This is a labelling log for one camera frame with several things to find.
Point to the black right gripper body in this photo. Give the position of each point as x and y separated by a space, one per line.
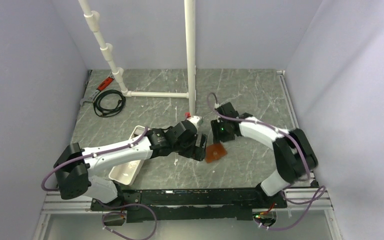
221 131

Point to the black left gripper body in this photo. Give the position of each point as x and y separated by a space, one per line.
189 149

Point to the brown leather card holder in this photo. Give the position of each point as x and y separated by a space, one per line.
214 152

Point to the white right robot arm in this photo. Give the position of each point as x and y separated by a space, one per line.
294 156

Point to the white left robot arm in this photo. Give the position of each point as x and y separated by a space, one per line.
76 168

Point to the white plastic tray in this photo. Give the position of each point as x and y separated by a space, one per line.
128 167

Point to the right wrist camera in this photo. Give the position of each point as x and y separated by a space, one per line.
227 110

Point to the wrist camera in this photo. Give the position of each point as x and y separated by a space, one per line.
227 110
197 121

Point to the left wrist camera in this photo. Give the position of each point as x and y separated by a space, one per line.
197 121

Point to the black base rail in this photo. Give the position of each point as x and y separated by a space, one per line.
191 204

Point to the red handled pliers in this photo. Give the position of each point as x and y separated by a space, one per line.
97 91

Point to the white PVC pipe frame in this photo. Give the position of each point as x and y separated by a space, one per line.
145 34

